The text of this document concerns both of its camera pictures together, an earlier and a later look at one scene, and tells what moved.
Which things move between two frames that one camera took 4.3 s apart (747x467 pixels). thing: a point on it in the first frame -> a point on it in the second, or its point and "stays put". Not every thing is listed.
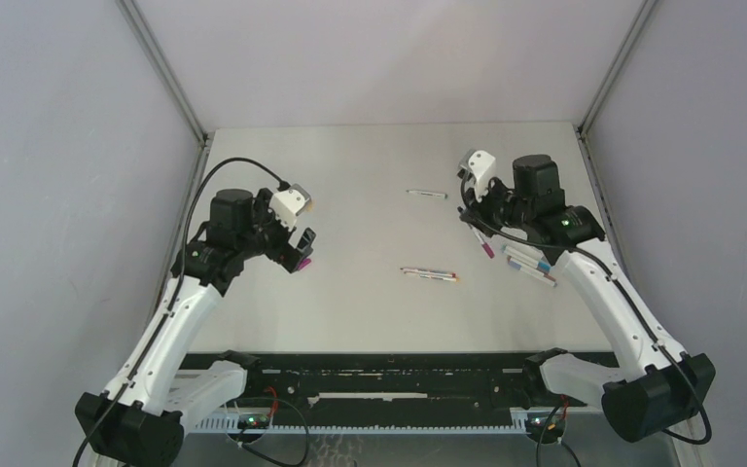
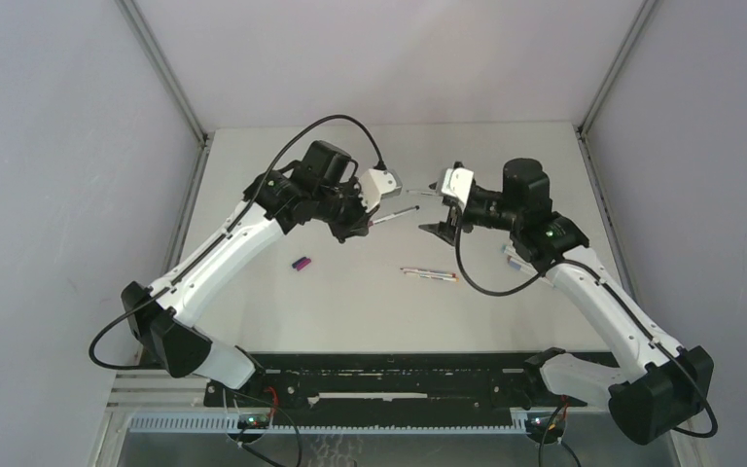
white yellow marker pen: [440, 278] stays put
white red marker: [428, 272] stays put
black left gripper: [285, 254] -> [358, 225]
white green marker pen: [427, 194] stays put
